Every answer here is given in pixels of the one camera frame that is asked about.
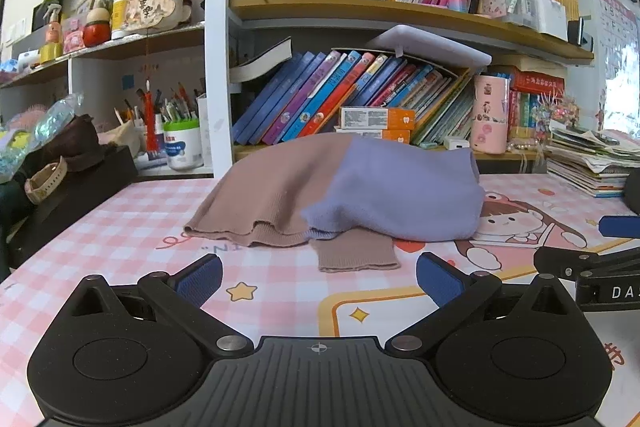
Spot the orange spray bottle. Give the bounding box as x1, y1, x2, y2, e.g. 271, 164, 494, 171
42, 4, 65, 62

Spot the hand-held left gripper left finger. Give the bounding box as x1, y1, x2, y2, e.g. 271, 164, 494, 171
65, 253, 254, 358

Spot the row of colourful children's books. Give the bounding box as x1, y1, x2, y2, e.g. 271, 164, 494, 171
231, 49, 476, 146

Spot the stack of magazines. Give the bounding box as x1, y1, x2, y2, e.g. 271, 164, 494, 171
545, 122, 638, 198

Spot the red box on shelf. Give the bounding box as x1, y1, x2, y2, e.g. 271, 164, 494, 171
507, 67, 568, 145

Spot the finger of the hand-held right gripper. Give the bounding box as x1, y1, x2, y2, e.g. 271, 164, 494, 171
598, 215, 640, 238
533, 243, 640, 280

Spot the black box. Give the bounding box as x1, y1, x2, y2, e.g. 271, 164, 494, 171
7, 146, 140, 268

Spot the colourful bead ornament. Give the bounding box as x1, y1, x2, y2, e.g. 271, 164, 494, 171
530, 92, 581, 142

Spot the clear plastic bag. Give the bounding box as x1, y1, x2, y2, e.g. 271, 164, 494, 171
0, 94, 83, 182

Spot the red tassel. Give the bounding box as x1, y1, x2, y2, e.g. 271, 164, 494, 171
142, 32, 161, 154

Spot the thick black cover book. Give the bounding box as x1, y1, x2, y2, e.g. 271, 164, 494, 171
231, 37, 293, 84

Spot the bunch of pencils and brushes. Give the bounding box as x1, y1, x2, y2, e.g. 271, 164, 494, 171
115, 82, 206, 128

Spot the yellow bottle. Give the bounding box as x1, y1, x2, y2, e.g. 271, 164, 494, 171
111, 0, 128, 40

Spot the brown and lavender sweater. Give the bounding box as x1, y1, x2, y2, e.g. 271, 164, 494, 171
184, 133, 487, 273

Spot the beige wristwatch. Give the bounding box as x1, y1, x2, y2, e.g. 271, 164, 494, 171
24, 155, 68, 205

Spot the white and wooden bookshelf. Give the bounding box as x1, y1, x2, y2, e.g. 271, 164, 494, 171
0, 0, 601, 180

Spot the white pen organizer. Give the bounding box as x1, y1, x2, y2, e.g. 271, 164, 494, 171
520, 0, 568, 40

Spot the red round doll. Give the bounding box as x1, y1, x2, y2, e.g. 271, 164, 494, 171
82, 8, 112, 48

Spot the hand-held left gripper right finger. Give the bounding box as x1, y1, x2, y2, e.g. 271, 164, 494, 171
386, 252, 582, 358

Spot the orange and white box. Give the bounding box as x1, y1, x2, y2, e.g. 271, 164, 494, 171
335, 127, 412, 145
340, 107, 417, 130

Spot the white can with green rim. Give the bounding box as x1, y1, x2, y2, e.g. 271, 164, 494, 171
162, 119, 205, 171

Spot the wall calendar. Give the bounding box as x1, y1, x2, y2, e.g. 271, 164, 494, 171
595, 0, 640, 132

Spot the brown plush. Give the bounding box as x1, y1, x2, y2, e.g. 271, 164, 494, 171
27, 114, 106, 172

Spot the pink printed tumbler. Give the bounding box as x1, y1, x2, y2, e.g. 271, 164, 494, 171
471, 74, 512, 155

